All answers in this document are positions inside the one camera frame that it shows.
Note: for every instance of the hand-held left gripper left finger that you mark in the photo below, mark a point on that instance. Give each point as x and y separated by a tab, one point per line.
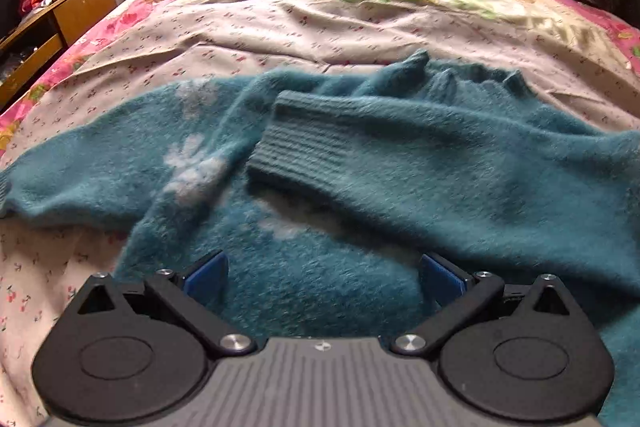
206	279

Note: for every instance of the cherry print bed sheet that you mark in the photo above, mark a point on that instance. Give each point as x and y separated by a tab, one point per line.
300	32

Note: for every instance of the wooden cabinet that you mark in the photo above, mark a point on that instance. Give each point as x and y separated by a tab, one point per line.
85	7

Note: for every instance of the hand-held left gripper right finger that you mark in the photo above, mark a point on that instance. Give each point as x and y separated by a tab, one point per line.
440	279

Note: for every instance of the teal fuzzy sweater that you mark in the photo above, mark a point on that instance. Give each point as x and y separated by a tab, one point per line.
450	157

